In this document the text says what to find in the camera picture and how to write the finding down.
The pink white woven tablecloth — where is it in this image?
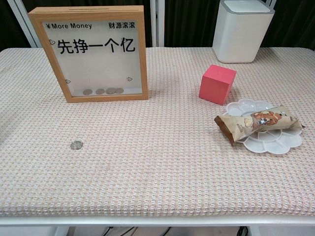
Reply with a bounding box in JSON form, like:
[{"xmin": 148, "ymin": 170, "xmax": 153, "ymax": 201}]
[{"xmin": 0, "ymin": 47, "xmax": 315, "ymax": 217}]

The pink foam cube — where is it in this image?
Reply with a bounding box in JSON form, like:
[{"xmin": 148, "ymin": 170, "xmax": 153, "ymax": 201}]
[{"xmin": 198, "ymin": 64, "xmax": 237, "ymax": 106}]

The brown snack packet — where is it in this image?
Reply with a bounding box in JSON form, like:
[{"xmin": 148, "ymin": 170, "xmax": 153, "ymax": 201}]
[{"xmin": 214, "ymin": 105, "xmax": 306, "ymax": 147}]

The white flower-shaped paint palette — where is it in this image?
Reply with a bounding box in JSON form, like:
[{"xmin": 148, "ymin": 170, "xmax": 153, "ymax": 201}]
[{"xmin": 225, "ymin": 98, "xmax": 303, "ymax": 155}]

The white bin with grey rim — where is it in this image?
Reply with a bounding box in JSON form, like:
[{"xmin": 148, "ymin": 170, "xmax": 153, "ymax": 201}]
[{"xmin": 212, "ymin": 0, "xmax": 276, "ymax": 64}]

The wooden frame money box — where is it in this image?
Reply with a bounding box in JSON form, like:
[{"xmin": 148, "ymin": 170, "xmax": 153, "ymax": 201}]
[{"xmin": 28, "ymin": 5, "xmax": 149, "ymax": 104}]

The white metal frame post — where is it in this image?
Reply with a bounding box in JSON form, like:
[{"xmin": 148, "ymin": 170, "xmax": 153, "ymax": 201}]
[
  {"xmin": 6, "ymin": 0, "xmax": 41, "ymax": 48},
  {"xmin": 148, "ymin": 0, "xmax": 166, "ymax": 47}
]

